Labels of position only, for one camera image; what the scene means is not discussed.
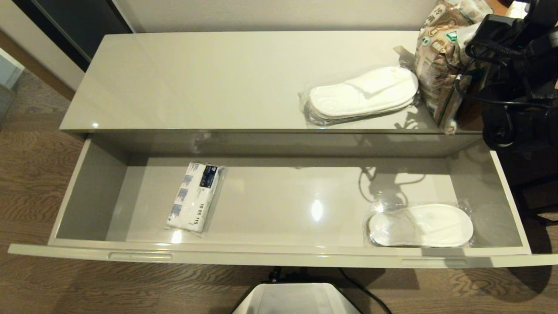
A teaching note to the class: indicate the silver and black robot base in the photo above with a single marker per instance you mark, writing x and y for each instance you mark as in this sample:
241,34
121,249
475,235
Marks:
296,301

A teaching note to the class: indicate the glossy white cabinet drawer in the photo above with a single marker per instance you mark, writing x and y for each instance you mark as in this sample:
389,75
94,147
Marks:
261,209

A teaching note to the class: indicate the green brown snack bag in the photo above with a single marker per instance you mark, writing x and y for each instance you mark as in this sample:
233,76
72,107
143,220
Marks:
438,74

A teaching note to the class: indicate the white slippers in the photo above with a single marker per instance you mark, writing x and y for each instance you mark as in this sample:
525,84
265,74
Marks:
427,226
362,93

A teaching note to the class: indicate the glossy white low cabinet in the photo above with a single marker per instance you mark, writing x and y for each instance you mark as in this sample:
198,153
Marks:
218,78

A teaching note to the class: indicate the brown wooden side cabinet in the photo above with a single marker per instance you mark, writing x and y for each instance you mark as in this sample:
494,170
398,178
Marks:
468,120

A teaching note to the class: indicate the dark glass door panel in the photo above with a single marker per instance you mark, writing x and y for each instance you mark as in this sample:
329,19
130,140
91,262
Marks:
74,26

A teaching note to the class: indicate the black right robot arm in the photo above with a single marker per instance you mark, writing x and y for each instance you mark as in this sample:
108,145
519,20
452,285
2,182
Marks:
527,109

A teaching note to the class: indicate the white blue tissue pack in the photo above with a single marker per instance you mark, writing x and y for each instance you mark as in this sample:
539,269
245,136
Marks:
194,200

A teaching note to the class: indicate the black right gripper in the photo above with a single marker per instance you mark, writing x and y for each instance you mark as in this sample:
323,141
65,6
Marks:
497,32

